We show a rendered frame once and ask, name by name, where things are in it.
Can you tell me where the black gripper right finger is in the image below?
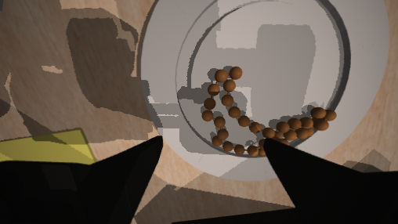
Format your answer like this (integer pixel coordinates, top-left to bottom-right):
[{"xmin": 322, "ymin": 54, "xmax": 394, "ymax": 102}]
[{"xmin": 263, "ymin": 139, "xmax": 398, "ymax": 224}]

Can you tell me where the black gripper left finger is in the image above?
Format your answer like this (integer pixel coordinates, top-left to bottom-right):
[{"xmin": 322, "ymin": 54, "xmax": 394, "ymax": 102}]
[{"xmin": 0, "ymin": 135, "xmax": 163, "ymax": 224}]

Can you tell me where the yellow flat bar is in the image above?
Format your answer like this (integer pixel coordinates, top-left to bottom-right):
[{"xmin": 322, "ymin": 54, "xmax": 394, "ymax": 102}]
[{"xmin": 0, "ymin": 129, "xmax": 97, "ymax": 164}]

